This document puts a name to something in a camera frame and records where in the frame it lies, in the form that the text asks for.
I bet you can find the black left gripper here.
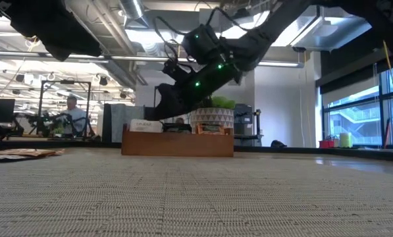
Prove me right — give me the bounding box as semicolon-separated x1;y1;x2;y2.
4;0;103;63

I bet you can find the black metal rig frame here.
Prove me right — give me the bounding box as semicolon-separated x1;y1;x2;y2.
38;80;92;138

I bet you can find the long ceiling light bar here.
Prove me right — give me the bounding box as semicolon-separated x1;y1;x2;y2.
0;51;170;64
258;60;305;69

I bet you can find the grey woven placemat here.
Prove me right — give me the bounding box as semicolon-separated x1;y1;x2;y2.
0;147;393;237

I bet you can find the person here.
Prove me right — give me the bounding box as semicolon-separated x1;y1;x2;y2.
53;95;88;138

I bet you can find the dark printer machine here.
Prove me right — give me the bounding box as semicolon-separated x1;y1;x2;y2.
234;103;263;145

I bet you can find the silver corrugated ventilation duct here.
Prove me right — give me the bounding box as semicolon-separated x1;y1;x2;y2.
79;0;141;90

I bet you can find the white ceiling air unit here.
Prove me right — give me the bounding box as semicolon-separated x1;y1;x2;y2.
290;16;363;53

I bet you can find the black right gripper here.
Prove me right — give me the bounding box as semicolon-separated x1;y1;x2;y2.
153;59;243;121

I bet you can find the grey partition panel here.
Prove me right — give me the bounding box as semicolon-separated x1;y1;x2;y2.
102;103;146;143

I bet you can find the succulent in patterned white pot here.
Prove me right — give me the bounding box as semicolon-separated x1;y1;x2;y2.
189;95;236;130

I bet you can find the black computer monitor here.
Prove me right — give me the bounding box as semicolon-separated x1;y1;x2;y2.
0;97;16;124

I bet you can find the wooden tea caddy box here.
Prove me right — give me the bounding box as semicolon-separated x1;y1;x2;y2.
120;124;235;157

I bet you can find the yellow green cylinder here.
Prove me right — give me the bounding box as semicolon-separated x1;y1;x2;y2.
339;132;354;149

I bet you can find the silver round duct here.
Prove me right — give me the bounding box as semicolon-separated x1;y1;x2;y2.
118;0;149;20

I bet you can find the black robot arms set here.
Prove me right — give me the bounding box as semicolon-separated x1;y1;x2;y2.
13;111;97;139

